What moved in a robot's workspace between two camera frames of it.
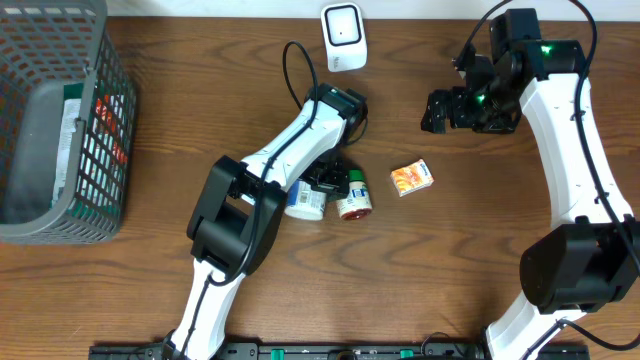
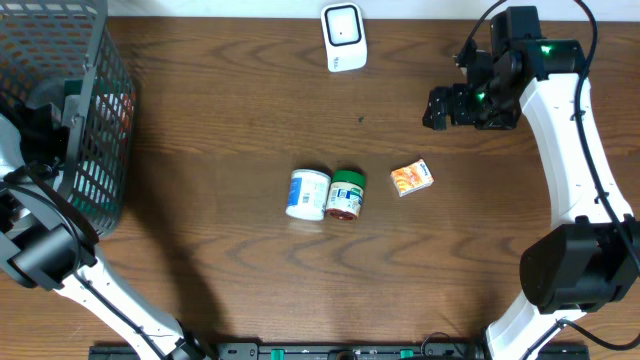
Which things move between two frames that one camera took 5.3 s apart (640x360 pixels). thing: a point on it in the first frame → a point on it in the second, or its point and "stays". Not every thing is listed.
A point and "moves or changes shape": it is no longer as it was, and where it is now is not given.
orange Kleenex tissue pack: [412, 178] stays
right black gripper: [461, 117] stays
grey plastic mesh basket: [68, 124] stays
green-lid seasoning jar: [358, 201] moves or changes shape
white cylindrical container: [304, 202] stays
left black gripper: [339, 189] → [61, 136]
